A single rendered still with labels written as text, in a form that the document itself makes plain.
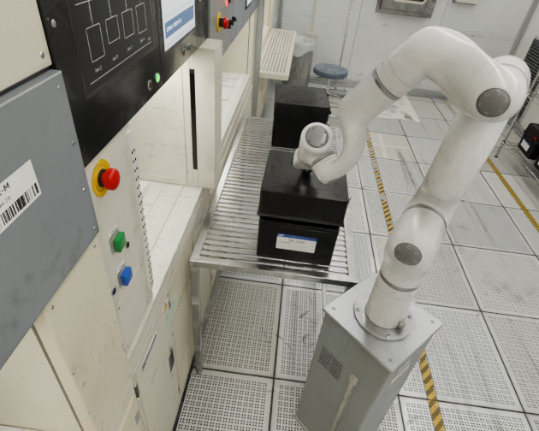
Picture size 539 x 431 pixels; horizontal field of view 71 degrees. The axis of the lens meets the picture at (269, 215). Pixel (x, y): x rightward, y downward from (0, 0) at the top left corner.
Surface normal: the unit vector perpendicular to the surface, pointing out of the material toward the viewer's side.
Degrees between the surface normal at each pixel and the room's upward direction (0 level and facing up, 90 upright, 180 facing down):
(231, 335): 0
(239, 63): 90
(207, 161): 90
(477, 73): 62
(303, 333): 0
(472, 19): 90
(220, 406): 0
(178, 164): 90
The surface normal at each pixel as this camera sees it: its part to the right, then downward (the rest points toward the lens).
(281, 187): 0.09, -0.79
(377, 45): -0.10, 0.61
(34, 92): 0.99, 0.13
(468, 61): -0.71, -0.29
